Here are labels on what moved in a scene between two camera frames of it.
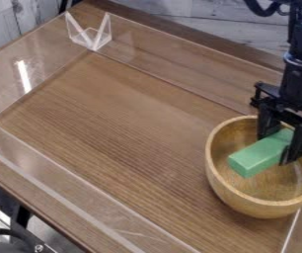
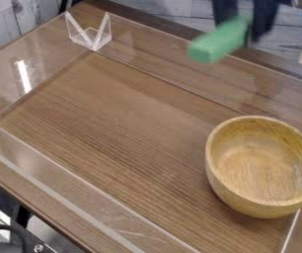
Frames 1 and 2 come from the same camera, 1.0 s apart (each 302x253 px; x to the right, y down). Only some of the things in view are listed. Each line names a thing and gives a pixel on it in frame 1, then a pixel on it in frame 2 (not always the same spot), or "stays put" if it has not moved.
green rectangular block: x=262 y=153 -> x=223 y=41
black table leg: x=23 y=216 stays put
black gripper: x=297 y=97 -> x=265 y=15
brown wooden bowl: x=275 y=192 stays put
